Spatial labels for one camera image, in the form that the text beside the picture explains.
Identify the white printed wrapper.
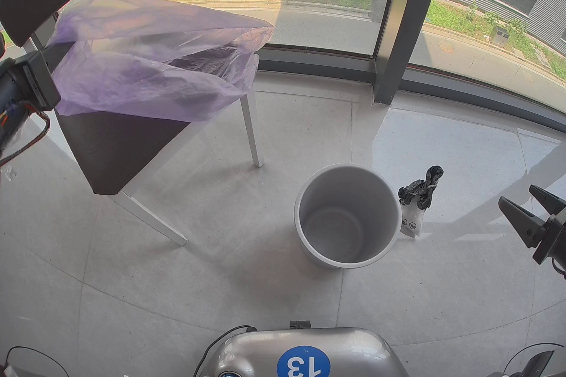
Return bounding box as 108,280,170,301
400,199,424,240

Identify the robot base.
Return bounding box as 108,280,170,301
195,321,409,377

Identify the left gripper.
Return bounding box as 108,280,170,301
0,41,74,111

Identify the white chair with grey seat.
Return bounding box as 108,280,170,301
0,0,266,246

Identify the black cable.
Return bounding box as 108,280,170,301
503,342,564,377
192,325,257,377
0,346,70,377

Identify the purple plastic bag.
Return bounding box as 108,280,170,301
44,0,276,123

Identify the window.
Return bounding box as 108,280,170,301
0,0,566,128

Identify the white trash bin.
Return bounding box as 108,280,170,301
295,163,397,270

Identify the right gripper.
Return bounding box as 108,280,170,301
499,185,566,265

